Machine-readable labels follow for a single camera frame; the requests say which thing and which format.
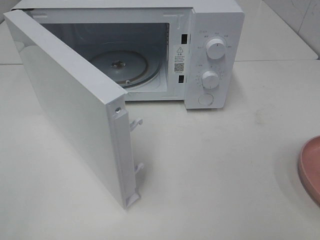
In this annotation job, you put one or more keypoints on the round white door button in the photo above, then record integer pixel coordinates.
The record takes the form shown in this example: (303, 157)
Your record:
(206, 99)

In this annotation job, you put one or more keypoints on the white microwave knob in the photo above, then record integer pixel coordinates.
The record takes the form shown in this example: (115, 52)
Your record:
(210, 79)
(215, 47)

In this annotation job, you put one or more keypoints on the white microwave door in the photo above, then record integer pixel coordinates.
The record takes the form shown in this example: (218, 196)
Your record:
(86, 106)

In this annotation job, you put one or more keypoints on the pink round plate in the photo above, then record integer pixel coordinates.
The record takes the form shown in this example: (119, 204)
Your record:
(309, 168)

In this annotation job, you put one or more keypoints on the glass microwave turntable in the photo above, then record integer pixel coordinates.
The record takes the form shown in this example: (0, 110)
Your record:
(126, 68)

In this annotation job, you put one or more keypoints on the white warning label sticker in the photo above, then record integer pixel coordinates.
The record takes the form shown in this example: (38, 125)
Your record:
(179, 59)

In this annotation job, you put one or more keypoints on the white microwave oven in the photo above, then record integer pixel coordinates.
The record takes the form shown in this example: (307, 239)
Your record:
(151, 28)

